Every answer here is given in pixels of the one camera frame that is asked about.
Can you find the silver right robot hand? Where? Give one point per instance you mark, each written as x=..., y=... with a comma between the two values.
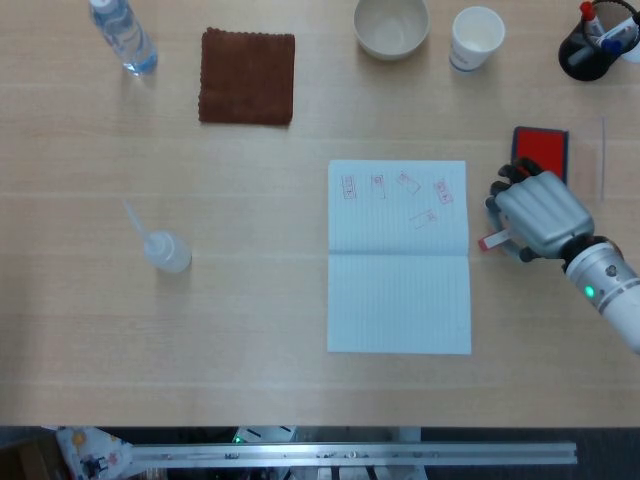
x=545, y=215

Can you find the small red-white stamp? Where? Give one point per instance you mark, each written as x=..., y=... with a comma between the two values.
x=492, y=241

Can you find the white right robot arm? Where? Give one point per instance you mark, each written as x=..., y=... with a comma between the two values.
x=610, y=285

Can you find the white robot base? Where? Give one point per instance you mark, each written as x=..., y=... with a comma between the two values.
x=262, y=434

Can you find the open white lined notebook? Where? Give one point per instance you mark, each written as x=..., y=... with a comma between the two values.
x=400, y=290

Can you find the transparent ink pad lid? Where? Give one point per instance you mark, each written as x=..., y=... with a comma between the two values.
x=590, y=165

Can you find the red ink pad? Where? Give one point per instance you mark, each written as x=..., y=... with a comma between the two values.
x=542, y=145

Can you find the black mesh pen holder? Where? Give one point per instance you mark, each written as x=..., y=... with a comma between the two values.
x=585, y=65

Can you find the white round container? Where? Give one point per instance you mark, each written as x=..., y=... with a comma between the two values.
x=632, y=54

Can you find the blue-capped marker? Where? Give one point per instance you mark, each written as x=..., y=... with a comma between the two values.
x=613, y=45

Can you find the white paper cup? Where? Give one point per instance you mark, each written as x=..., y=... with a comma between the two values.
x=475, y=37

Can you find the red-capped marker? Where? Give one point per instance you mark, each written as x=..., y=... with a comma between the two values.
x=590, y=14

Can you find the beige bowl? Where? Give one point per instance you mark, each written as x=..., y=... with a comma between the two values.
x=391, y=30

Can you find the brown folded cloth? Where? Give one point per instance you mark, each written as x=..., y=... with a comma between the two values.
x=245, y=75

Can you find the translucent squeeze bottle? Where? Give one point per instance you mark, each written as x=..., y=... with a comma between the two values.
x=170, y=252

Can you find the clear plastic water bottle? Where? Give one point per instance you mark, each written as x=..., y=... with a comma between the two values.
x=125, y=35

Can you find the patterned white cloth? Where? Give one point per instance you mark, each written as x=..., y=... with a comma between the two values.
x=90, y=452

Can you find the aluminium rail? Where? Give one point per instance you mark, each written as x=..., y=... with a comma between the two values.
x=350, y=455

